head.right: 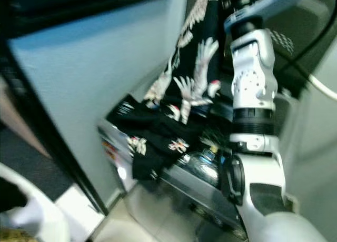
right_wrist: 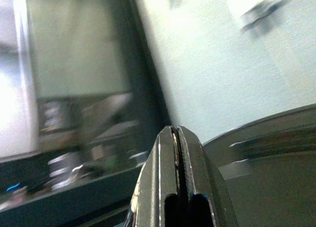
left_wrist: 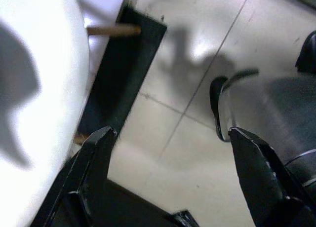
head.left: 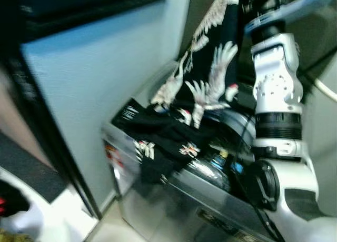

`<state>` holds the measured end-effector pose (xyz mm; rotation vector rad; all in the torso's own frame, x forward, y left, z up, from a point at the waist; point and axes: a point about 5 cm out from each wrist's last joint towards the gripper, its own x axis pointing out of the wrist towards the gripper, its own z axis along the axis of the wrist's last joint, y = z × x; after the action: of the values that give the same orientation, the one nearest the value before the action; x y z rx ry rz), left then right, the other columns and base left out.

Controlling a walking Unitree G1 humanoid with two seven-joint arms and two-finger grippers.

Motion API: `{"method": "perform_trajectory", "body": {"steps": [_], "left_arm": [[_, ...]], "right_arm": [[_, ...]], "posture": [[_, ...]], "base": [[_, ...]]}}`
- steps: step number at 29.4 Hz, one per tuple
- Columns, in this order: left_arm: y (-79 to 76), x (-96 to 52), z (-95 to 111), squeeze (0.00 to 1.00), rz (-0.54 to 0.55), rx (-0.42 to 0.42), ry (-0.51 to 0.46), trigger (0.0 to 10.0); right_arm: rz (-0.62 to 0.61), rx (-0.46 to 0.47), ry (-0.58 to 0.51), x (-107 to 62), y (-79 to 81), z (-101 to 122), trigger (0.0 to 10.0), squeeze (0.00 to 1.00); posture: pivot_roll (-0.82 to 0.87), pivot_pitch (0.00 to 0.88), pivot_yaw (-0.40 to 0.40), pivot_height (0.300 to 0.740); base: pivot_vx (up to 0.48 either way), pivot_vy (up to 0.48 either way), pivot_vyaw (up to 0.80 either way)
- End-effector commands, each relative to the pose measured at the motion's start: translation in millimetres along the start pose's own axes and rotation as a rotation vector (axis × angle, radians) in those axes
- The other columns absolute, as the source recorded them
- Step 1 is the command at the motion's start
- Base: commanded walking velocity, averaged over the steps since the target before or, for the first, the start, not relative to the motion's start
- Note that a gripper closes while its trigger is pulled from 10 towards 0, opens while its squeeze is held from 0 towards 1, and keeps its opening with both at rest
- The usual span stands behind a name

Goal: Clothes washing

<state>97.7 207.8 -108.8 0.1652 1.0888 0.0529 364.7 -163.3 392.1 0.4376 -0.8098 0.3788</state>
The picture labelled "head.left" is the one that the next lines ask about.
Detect black garment with crane print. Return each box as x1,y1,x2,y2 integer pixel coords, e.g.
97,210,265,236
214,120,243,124
112,0,254,186

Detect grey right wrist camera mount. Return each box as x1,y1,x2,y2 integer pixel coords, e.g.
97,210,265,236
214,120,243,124
244,0,337,34

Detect white hose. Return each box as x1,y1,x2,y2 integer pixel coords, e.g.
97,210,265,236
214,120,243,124
302,73,337,103

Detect black cable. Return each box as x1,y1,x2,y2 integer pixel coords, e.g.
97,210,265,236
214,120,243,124
298,42,337,86

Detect black door frame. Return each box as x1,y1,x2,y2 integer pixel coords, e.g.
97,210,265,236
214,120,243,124
0,42,102,219

